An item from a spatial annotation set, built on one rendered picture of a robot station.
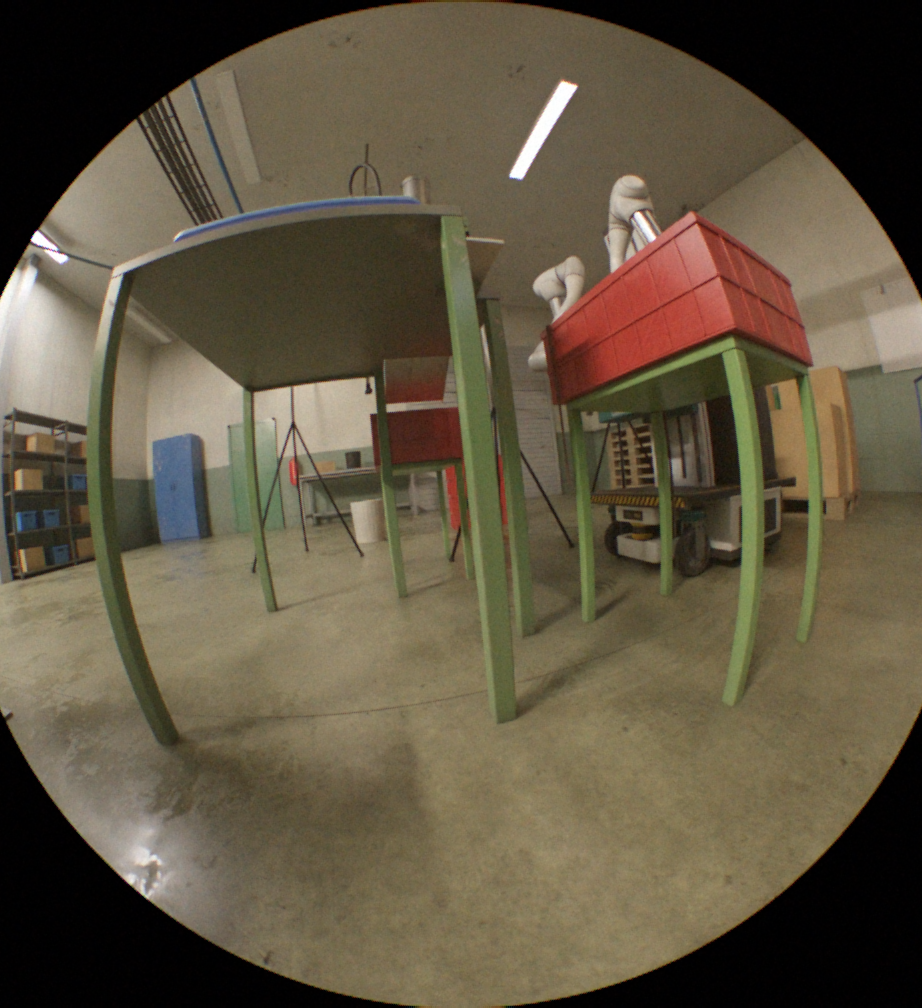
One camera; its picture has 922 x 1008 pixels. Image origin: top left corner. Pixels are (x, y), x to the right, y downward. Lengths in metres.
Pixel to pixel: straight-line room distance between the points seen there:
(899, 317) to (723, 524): 3.80
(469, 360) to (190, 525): 6.74
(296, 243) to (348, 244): 0.10
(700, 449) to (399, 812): 1.54
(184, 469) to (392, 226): 6.66
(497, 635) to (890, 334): 4.66
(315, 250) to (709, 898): 1.12
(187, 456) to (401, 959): 7.06
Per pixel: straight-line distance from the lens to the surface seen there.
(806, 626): 0.96
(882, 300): 4.84
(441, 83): 4.17
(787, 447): 2.79
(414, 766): 0.61
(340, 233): 0.74
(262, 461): 6.89
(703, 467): 1.59
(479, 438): 0.53
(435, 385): 1.57
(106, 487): 0.73
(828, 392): 3.10
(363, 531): 3.17
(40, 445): 5.73
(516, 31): 4.03
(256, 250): 0.78
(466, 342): 0.57
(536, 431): 7.27
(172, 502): 7.27
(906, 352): 4.69
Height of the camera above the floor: 0.43
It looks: 3 degrees down
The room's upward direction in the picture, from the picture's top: 6 degrees counter-clockwise
